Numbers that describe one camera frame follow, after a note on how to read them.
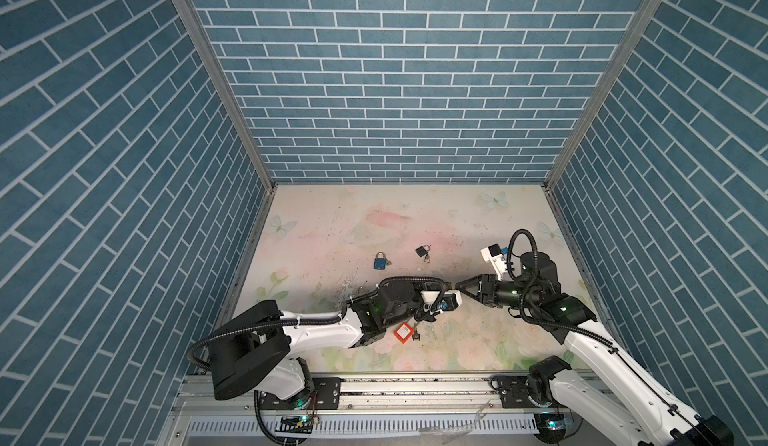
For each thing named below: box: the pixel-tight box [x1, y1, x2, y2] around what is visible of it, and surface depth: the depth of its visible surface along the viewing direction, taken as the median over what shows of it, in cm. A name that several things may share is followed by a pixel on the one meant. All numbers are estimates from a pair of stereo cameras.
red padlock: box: [394, 321, 415, 344], surface depth 84 cm
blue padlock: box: [373, 252, 387, 270], surface depth 101 cm
